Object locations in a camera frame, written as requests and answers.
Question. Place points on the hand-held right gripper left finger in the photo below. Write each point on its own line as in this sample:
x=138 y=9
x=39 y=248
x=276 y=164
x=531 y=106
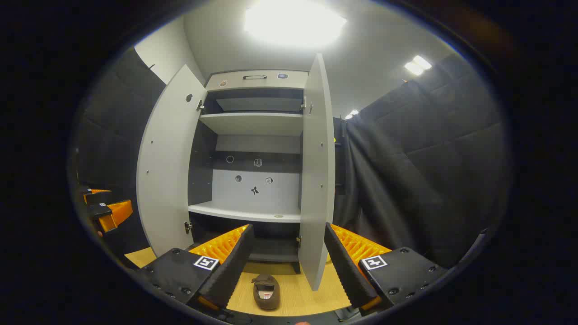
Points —
x=235 y=262

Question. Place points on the grey cabinet door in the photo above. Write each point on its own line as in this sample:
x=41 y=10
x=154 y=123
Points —
x=316 y=180
x=167 y=171

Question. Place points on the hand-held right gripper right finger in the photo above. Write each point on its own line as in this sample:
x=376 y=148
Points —
x=345 y=266

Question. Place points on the grey shoe cabinet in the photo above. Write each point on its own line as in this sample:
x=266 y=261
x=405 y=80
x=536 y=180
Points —
x=253 y=122

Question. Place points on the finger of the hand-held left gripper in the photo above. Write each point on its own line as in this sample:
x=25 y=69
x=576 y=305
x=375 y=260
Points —
x=99 y=197
x=118 y=213

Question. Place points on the small ceiling light panel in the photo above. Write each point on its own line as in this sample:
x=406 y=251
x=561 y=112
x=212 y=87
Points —
x=417 y=65
x=351 y=114

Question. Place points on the grey cabinet drawer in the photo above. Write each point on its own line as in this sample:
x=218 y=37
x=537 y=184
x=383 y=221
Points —
x=293 y=80

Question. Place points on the brown fuzzy shoe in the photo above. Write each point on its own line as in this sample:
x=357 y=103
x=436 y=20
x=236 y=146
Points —
x=266 y=293

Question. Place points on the large ceiling light panel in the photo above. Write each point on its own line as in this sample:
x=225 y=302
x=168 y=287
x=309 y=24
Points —
x=293 y=22

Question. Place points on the black backdrop cloth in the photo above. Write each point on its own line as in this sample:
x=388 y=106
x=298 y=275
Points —
x=429 y=171
x=113 y=135

